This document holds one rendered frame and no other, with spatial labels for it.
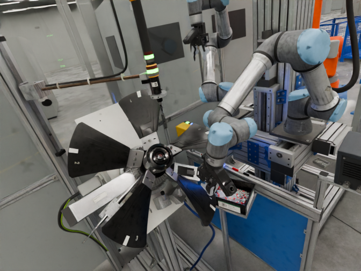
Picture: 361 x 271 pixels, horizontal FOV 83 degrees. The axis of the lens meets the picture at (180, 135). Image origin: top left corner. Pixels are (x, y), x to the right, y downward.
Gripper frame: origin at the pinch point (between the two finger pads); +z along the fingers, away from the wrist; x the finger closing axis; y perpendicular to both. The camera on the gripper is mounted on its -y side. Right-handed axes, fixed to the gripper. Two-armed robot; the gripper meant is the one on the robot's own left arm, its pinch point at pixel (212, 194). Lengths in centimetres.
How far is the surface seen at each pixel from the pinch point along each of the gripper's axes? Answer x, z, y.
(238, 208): -14.0, 17.8, -8.1
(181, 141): -7.6, -6.9, 27.9
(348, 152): -29, -29, -30
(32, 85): 37, -30, 82
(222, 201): -11.7, 18.6, 0.2
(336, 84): -392, 89, 32
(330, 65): -380, 58, 52
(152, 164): 14.9, -11.6, 21.6
